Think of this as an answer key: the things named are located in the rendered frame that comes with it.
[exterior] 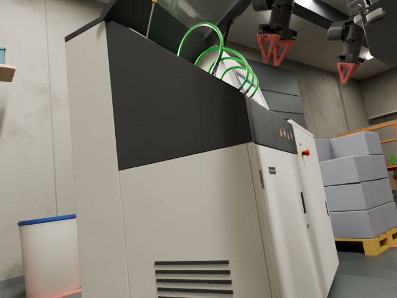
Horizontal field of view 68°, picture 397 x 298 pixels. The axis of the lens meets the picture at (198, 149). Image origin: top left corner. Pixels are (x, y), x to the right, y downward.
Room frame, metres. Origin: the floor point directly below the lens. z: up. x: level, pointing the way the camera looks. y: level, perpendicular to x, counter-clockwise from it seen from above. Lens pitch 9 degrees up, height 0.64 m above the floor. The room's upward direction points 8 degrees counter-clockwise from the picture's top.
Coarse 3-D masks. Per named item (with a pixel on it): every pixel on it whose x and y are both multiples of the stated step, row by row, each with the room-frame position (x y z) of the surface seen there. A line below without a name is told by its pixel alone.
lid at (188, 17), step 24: (120, 0) 1.14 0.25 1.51; (144, 0) 1.21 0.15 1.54; (168, 0) 1.29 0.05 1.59; (192, 0) 1.37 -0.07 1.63; (216, 0) 1.46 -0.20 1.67; (240, 0) 1.55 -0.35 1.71; (144, 24) 1.32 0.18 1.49; (168, 24) 1.40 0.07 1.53; (192, 24) 1.51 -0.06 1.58; (216, 24) 1.62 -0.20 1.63; (168, 48) 1.55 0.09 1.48; (192, 48) 1.65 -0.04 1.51
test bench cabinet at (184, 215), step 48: (240, 144) 0.94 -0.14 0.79; (144, 192) 1.14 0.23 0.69; (192, 192) 1.04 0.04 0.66; (240, 192) 0.95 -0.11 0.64; (144, 240) 1.15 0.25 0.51; (192, 240) 1.05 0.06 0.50; (240, 240) 0.97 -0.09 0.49; (144, 288) 1.17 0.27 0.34; (192, 288) 1.06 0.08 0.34; (240, 288) 0.98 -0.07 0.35
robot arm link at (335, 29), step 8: (352, 8) 0.97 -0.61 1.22; (360, 8) 0.95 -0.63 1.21; (352, 16) 0.98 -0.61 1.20; (336, 24) 1.05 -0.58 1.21; (344, 24) 1.02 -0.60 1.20; (328, 32) 1.06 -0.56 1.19; (336, 32) 1.04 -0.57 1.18; (328, 40) 1.08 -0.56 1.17; (336, 40) 1.06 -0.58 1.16; (344, 40) 1.06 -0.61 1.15
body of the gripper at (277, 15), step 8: (272, 8) 0.76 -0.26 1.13; (280, 8) 0.74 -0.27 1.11; (288, 8) 0.75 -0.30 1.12; (272, 16) 0.75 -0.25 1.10; (280, 16) 0.74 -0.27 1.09; (288, 16) 0.75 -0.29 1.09; (264, 24) 0.75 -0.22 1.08; (272, 24) 0.73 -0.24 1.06; (280, 24) 0.73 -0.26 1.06; (288, 24) 0.76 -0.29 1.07; (296, 32) 0.78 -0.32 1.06
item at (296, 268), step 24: (264, 168) 0.99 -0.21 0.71; (288, 168) 1.30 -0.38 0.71; (264, 192) 0.96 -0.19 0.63; (288, 192) 1.23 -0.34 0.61; (288, 216) 1.17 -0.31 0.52; (288, 240) 1.12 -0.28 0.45; (312, 240) 1.48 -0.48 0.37; (288, 264) 1.07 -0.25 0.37; (312, 264) 1.40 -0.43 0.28; (288, 288) 1.03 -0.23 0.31; (312, 288) 1.32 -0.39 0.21
